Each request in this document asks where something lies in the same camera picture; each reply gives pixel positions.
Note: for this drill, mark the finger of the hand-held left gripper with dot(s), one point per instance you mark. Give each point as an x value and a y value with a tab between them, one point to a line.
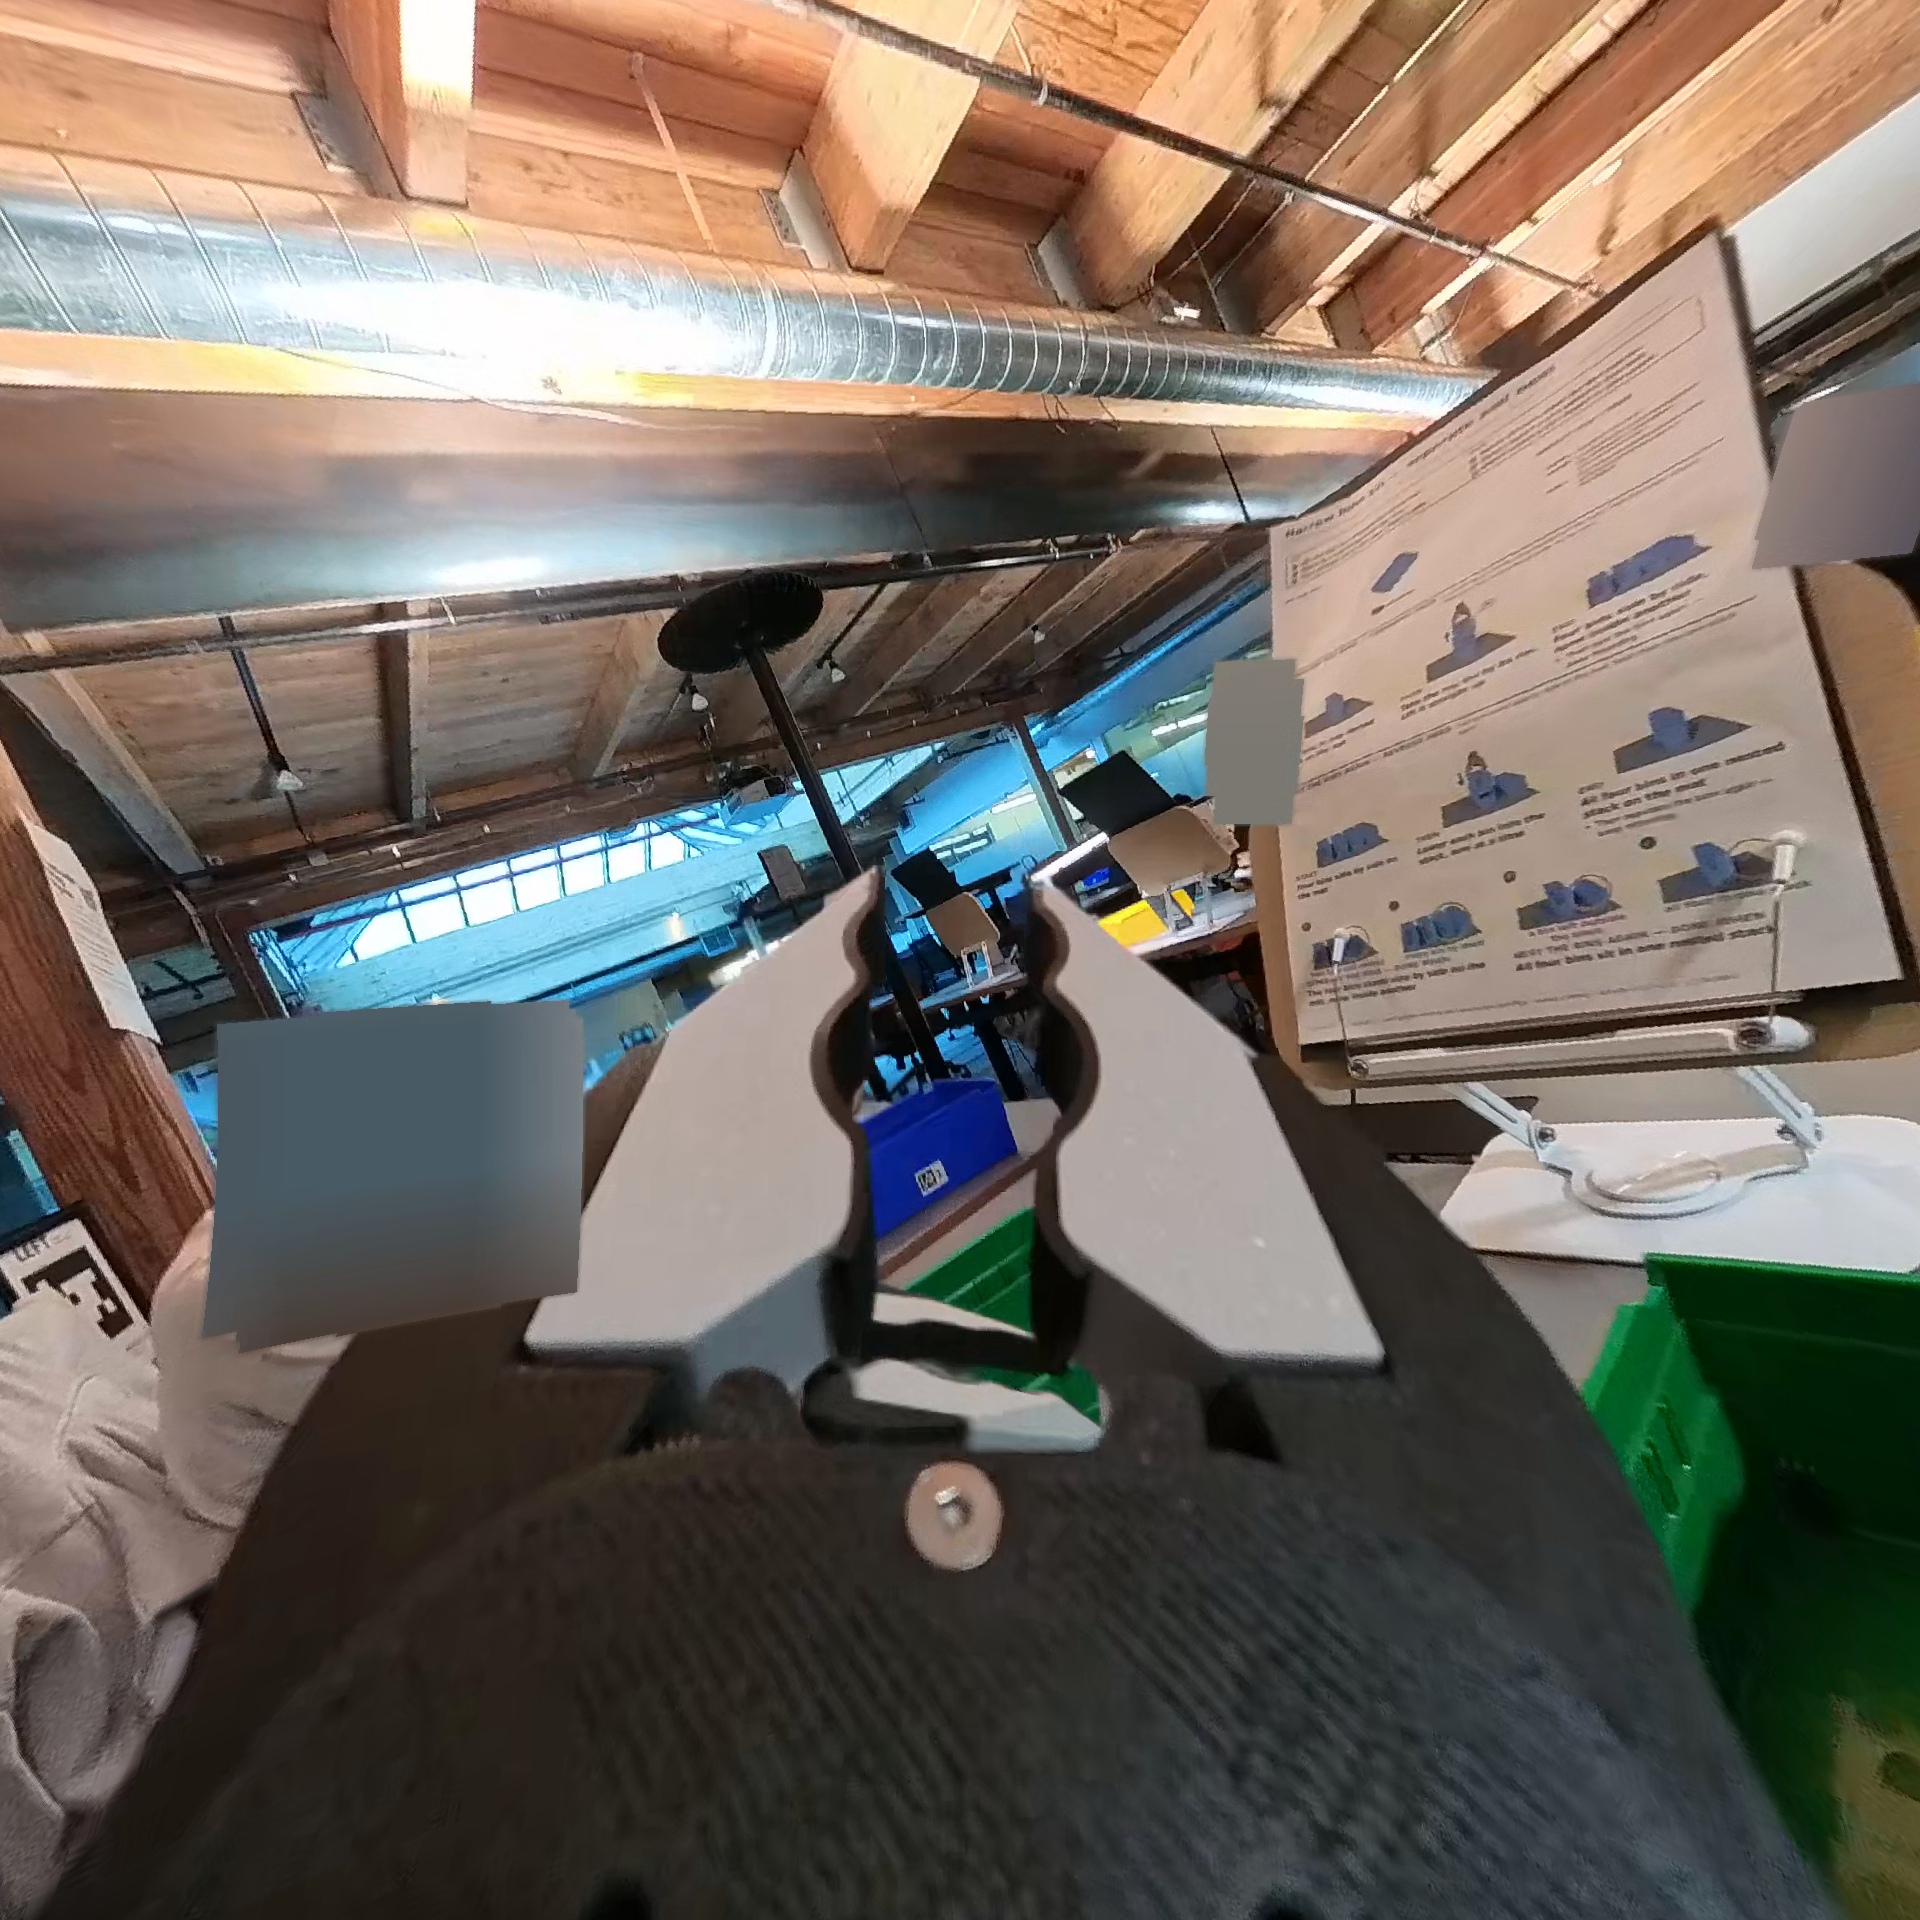
961	1411
945	1316

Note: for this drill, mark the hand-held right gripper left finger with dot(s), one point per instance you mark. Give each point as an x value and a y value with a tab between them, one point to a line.
692	1201

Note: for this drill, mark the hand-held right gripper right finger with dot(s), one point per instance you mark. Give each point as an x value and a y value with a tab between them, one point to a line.
1214	1214

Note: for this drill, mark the green plastic bin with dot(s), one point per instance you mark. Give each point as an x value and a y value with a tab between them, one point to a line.
1800	1424
975	1266

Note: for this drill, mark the blue bin with tag sticker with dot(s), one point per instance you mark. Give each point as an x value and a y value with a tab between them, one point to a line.
931	1141

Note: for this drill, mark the yellow plastic bin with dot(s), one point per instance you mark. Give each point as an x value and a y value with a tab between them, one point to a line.
1149	916

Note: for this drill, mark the cardboard board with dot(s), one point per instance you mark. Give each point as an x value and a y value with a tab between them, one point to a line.
961	922
1177	848

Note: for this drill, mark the black panel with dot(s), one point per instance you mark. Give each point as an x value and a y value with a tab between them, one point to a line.
1110	787

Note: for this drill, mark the printed instruction poster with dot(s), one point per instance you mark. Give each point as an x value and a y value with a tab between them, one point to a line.
1501	749

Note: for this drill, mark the black floor lamp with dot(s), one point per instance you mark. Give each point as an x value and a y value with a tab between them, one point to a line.
743	621

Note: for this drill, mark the white paper notice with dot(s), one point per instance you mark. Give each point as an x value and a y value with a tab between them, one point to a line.
99	931

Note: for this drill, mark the silver ventilation duct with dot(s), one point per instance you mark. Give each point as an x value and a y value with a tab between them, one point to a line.
600	299

